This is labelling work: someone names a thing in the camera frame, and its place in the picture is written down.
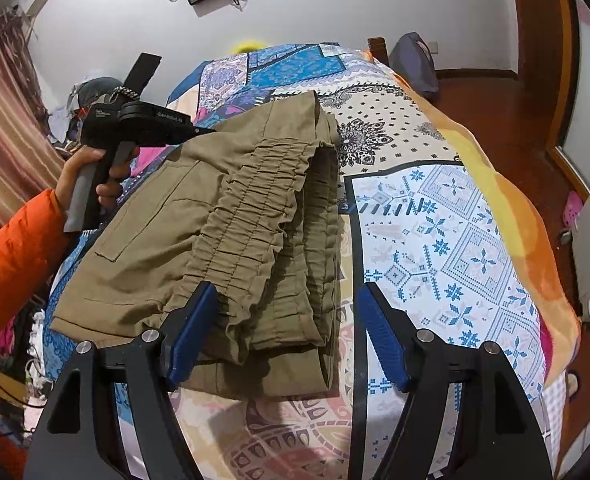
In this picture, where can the yellow plush object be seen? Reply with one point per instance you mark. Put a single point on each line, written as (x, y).
(249, 44)

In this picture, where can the brown wooden door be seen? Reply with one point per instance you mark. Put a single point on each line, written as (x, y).
(527, 15)

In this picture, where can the clothes pile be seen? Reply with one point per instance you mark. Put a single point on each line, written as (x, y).
(10, 385)

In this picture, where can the pink slippers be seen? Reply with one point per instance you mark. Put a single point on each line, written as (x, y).
(573, 210)

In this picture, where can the orange fleece blanket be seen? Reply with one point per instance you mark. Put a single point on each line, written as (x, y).
(525, 220)

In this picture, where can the olive green pants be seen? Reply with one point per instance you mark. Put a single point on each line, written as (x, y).
(175, 220)

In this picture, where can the person's left forearm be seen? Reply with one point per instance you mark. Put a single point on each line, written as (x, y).
(10, 270)

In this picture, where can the striped brown curtain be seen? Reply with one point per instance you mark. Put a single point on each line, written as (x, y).
(10, 125)

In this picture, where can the person's left hand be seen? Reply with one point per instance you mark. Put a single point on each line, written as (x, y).
(72, 180)

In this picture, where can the pink cloth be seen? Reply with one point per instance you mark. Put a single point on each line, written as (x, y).
(147, 162)

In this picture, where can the white sliding wardrobe door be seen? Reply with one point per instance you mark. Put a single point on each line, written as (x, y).
(587, 90)

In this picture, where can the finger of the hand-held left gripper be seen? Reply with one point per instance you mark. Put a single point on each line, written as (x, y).
(204, 131)

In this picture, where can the wooden bed post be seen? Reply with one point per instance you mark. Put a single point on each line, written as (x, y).
(377, 51)

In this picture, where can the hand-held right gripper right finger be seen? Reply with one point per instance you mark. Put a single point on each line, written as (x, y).
(385, 341)

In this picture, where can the grey backpack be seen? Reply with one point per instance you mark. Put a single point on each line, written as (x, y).
(415, 62)

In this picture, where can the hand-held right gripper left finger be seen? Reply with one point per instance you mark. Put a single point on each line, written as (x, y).
(190, 336)

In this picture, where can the patchwork printed blanket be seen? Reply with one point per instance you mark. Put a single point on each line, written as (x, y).
(450, 240)

